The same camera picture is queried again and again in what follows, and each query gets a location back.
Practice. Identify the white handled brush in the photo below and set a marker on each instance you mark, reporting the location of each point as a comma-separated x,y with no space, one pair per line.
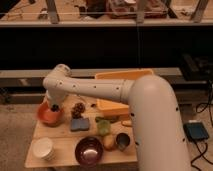
54,108

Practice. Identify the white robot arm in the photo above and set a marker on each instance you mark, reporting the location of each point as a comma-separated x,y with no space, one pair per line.
158,133

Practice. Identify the red orange bowl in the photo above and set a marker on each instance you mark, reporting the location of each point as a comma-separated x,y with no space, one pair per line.
46,116

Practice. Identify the dark purple bowl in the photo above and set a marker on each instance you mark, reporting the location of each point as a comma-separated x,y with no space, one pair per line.
88,151

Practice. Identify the yellow plastic bin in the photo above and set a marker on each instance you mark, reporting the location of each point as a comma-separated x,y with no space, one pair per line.
109,108

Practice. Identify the green cucumber toy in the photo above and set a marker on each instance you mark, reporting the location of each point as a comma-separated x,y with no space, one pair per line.
113,119

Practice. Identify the brown pine cone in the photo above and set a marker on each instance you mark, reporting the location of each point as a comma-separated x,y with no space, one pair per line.
77,110

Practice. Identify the blue sponge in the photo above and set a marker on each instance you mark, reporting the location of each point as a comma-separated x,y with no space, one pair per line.
81,124

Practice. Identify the wooden table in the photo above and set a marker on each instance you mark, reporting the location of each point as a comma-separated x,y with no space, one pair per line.
65,141

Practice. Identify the yellow potato toy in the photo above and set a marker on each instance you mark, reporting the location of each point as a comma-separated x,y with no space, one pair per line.
109,142

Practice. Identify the small metal cup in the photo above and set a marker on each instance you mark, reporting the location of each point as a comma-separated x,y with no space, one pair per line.
122,141

